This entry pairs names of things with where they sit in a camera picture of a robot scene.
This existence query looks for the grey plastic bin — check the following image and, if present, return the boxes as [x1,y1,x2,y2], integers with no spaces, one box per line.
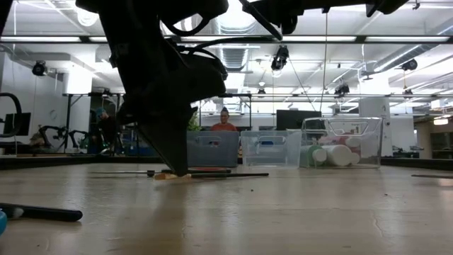
[186,130,240,168]

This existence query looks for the person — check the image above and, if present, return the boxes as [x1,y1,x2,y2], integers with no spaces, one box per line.
[211,107,237,132]
[93,108,120,155]

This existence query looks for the black looped cable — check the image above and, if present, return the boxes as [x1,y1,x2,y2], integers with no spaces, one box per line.
[0,92,23,138]

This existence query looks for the black hanging ceiling camera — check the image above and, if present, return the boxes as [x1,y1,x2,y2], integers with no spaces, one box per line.
[270,45,290,72]

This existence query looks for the red and black scissors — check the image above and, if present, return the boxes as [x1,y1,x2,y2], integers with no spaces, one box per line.
[90,167,231,177]

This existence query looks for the black overhead frame beam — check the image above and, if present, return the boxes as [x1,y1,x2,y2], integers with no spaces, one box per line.
[0,34,453,45]

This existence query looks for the thick black paintbrush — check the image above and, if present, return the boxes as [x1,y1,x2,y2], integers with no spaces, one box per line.
[0,202,84,223]

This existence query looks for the black background workstation frame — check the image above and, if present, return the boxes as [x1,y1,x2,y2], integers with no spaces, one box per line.
[63,92,253,157]

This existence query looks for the black wall-side monitor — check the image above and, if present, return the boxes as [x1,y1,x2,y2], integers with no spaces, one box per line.
[3,112,32,137]

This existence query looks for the green paint bottle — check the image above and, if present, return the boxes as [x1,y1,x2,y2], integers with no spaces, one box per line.
[300,144,328,167]

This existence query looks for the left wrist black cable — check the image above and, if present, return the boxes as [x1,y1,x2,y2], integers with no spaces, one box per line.
[159,13,229,81]

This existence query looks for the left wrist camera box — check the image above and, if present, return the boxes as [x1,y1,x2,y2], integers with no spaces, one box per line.
[183,52,228,102]

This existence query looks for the orange-tipped black paintbrush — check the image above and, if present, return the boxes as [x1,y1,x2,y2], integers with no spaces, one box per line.
[154,172,270,181]

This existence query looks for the white paint bottle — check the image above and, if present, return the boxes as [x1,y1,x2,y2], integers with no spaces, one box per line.
[322,144,354,167]

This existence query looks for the silver ceiling air duct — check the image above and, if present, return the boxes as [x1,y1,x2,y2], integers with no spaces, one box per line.
[211,0,261,74]

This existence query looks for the black aluminium table frame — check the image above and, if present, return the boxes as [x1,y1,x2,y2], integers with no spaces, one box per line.
[0,154,453,179]

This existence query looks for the small potted green plant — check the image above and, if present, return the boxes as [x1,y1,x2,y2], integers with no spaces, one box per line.
[187,110,202,132]

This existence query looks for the thin hanging wire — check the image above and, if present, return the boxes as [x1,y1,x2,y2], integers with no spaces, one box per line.
[320,10,328,113]

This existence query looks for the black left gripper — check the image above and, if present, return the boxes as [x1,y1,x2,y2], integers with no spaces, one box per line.
[101,10,200,177]

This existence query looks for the tall clear plastic bin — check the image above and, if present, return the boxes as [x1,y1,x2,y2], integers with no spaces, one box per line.
[300,117,384,169]

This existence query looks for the pink paint bottle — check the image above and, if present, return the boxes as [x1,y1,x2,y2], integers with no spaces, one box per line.
[317,135,362,155]

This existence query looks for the black computer monitor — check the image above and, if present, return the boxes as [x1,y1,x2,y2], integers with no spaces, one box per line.
[276,109,322,131]

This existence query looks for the small clear plastic bin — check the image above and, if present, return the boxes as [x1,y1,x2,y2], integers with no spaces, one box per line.
[240,130,302,168]

